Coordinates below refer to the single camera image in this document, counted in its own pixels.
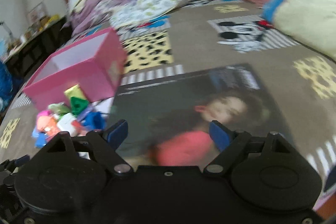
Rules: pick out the Mickey Mouse bed sheet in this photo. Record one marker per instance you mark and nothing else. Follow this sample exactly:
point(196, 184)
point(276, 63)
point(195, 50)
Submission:
point(301, 82)

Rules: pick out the blue clay bag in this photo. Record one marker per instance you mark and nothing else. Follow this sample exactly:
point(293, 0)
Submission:
point(94, 121)

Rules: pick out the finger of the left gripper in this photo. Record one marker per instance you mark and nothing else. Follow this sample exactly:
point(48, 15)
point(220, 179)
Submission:
point(22, 160)

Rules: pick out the blue fabric bag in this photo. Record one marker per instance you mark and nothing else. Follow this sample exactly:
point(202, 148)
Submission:
point(9, 86)

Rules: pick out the cream pillow with blue trim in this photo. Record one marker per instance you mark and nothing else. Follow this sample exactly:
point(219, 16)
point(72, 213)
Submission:
point(310, 22)

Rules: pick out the light green clay bag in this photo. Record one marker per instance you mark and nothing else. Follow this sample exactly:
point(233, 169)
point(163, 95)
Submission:
point(59, 108)

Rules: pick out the dark wooden desk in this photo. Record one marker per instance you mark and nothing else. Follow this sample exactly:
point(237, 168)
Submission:
point(36, 50)

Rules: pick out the purple floral duvet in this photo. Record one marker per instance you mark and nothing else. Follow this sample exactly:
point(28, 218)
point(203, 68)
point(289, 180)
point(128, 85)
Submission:
point(105, 1)

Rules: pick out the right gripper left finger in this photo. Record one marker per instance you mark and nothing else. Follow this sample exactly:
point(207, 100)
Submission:
point(103, 145)

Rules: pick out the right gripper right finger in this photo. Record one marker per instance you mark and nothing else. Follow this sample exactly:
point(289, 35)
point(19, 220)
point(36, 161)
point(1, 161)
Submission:
point(231, 146)

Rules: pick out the pink cardboard storage box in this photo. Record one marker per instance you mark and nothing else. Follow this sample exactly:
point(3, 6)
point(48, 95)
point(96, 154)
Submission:
point(94, 63)

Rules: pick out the white clay bag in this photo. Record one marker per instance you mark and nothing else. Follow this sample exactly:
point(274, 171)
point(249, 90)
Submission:
point(65, 124)

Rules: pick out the orange clay bag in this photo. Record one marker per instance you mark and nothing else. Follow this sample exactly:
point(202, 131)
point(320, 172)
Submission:
point(47, 125)

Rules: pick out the pale yellow clay bag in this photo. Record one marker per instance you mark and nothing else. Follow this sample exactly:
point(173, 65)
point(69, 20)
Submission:
point(74, 91)

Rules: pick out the white leaf print blanket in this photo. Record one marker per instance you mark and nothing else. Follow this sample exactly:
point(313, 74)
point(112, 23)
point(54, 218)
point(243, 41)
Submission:
point(141, 11)

